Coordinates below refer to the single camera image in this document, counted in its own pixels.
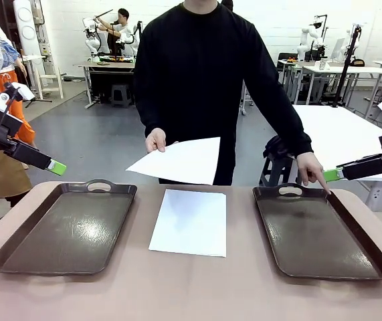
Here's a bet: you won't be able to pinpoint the person's right hand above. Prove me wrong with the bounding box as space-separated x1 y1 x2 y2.
145 127 169 154

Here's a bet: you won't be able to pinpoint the person's body black sweater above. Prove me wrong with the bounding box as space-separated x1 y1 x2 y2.
132 0 278 187

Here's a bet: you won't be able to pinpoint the dark brown plastic tray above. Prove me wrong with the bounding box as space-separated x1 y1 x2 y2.
252 182 382 282
0 179 138 277

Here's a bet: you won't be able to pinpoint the white wooden step stool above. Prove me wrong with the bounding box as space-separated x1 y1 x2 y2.
37 66 65 100

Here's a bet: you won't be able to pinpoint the brown-topped work table white legs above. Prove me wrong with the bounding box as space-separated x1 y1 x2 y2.
76 60 137 110

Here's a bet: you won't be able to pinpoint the black office chair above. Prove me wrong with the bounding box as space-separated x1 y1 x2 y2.
277 52 299 84

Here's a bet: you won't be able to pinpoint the grey step stool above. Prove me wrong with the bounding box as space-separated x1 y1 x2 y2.
259 153 295 187

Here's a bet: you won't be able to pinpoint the background person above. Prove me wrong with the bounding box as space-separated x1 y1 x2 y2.
96 8 134 58

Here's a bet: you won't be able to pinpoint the black cloth bundle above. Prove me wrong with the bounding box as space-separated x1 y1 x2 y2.
262 134 300 161

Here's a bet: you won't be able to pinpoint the person's right forearm black sleeve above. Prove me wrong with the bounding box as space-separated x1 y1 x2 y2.
132 73 167 133

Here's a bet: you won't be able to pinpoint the white A4 paper sheet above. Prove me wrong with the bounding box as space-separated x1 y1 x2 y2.
125 136 221 186
148 189 228 259

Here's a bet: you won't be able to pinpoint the person's left hand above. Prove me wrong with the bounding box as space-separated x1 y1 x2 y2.
296 151 332 195

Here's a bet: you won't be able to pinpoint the black tripod stand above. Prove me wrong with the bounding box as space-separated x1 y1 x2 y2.
331 23 364 108

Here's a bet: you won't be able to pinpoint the white monitor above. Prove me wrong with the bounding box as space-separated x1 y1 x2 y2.
330 37 346 64

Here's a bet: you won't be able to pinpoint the person's left forearm black sleeve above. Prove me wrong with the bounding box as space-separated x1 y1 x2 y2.
267 86 314 156

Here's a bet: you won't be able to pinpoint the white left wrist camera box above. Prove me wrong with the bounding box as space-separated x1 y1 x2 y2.
0 82 36 111

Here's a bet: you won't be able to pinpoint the long white desk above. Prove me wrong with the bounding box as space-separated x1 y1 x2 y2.
302 65 382 104

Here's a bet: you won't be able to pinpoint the mannequin with orange trousers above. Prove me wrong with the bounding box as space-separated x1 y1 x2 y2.
0 25 37 171

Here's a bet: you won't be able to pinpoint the white background humanoid robot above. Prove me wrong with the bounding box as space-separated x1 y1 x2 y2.
82 15 111 63

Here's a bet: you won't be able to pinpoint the grey plastic stool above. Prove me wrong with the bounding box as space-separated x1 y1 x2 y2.
110 83 133 108

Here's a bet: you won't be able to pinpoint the white tower air conditioner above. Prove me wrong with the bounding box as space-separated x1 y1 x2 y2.
12 0 41 56

